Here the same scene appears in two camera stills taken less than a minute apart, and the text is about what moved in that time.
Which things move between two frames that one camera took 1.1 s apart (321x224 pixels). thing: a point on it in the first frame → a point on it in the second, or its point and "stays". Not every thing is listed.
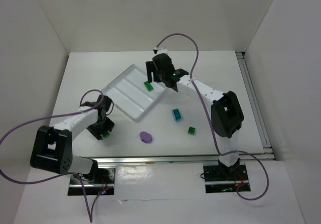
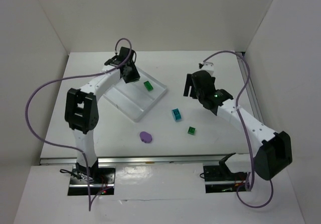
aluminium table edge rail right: [268, 152] stays
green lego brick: [148, 86] stays
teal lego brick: [176, 114] stays
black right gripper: [154, 67] → [190, 85]
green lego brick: [191, 130] stays
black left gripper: [101, 129] → [133, 75]
